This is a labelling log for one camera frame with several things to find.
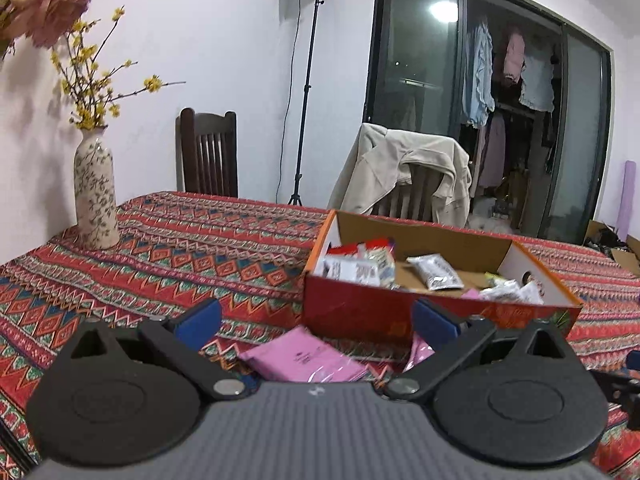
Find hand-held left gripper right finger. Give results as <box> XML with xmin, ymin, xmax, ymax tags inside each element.
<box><xmin>384</xmin><ymin>297</ymin><xmax>581</xmax><ymax>403</ymax></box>

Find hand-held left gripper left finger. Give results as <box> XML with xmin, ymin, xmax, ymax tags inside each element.
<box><xmin>60</xmin><ymin>297</ymin><xmax>251</xmax><ymax>403</ymax></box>

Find pink snack packet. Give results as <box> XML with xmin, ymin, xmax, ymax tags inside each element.
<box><xmin>401</xmin><ymin>335</ymin><xmax>437</xmax><ymax>375</ymax></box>
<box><xmin>237</xmin><ymin>325</ymin><xmax>370</xmax><ymax>385</ymax></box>

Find pile of mixed snack packets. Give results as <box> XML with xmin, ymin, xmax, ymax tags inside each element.
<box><xmin>320</xmin><ymin>237</ymin><xmax>546</xmax><ymax>306</ymax></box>

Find orange cardboard box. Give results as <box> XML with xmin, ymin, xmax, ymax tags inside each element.
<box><xmin>302</xmin><ymin>210</ymin><xmax>583</xmax><ymax>348</ymax></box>

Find red white snack packet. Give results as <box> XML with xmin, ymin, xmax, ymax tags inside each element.
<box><xmin>327</xmin><ymin>237</ymin><xmax>397</xmax><ymax>261</ymax></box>

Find brown cardboard carton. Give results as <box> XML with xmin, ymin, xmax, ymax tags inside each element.
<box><xmin>582</xmin><ymin>220</ymin><xmax>640</xmax><ymax>276</ymax></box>

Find brown wooden chair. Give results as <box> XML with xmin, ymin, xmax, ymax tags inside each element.
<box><xmin>372</xmin><ymin>162</ymin><xmax>436</xmax><ymax>222</ymax></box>

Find purple yoga mat roll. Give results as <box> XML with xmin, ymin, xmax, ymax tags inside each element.
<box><xmin>616</xmin><ymin>160</ymin><xmax>638</xmax><ymax>241</ymax></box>

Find floral ceramic vase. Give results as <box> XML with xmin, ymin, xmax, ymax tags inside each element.
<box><xmin>74</xmin><ymin>127</ymin><xmax>121</xmax><ymax>251</ymax></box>

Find beige jacket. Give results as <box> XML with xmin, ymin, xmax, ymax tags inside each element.
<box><xmin>327</xmin><ymin>122</ymin><xmax>473</xmax><ymax>228</ymax></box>

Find pale pink long garment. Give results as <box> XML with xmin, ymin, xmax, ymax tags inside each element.
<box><xmin>477</xmin><ymin>112</ymin><xmax>508</xmax><ymax>188</ymax></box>

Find dark wooden chair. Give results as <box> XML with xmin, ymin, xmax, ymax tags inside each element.
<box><xmin>175</xmin><ymin>107</ymin><xmax>239</xmax><ymax>198</ymax></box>

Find yellow flower branches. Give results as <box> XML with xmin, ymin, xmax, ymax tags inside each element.
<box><xmin>50</xmin><ymin>7</ymin><xmax>187</xmax><ymax>131</ymax></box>

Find light blue hanging shirt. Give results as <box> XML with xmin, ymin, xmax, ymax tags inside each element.
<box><xmin>462</xmin><ymin>20</ymin><xmax>496</xmax><ymax>128</ymax></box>

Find white hanging top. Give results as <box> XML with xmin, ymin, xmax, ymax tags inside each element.
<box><xmin>519</xmin><ymin>50</ymin><xmax>557</xmax><ymax>113</ymax></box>

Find pink hanging garment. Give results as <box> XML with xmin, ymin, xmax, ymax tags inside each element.
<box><xmin>502</xmin><ymin>32</ymin><xmax>526</xmax><ymax>83</ymax></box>

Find black framed glass sliding door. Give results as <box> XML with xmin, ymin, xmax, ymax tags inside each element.
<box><xmin>364</xmin><ymin>0</ymin><xmax>613</xmax><ymax>246</ymax></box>

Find pink rose bouquet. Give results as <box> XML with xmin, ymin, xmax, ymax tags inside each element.
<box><xmin>0</xmin><ymin>0</ymin><xmax>141</xmax><ymax>58</ymax></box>

